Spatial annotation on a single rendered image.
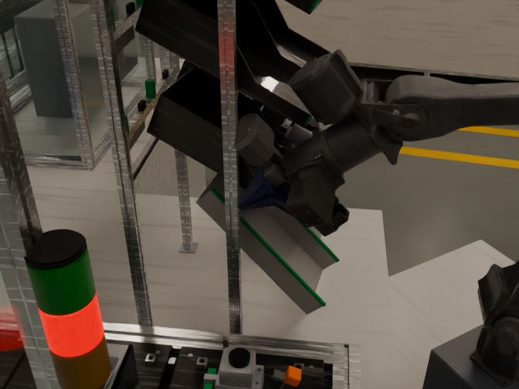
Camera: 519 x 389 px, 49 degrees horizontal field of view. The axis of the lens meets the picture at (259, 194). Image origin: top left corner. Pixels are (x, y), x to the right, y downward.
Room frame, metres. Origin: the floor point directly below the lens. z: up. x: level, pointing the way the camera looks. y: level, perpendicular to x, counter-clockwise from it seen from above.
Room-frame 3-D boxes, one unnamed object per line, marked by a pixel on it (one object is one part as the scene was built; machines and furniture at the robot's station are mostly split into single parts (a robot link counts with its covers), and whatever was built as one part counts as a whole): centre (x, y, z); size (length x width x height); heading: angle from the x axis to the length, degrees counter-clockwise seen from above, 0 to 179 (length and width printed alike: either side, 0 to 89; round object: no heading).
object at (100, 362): (0.38, 0.17, 1.29); 0.05 x 0.05 x 0.05
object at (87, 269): (0.38, 0.17, 1.39); 0.05 x 0.05 x 0.05
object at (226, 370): (0.55, 0.04, 1.06); 0.08 x 0.04 x 0.07; 83
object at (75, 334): (0.38, 0.17, 1.34); 0.05 x 0.05 x 0.05
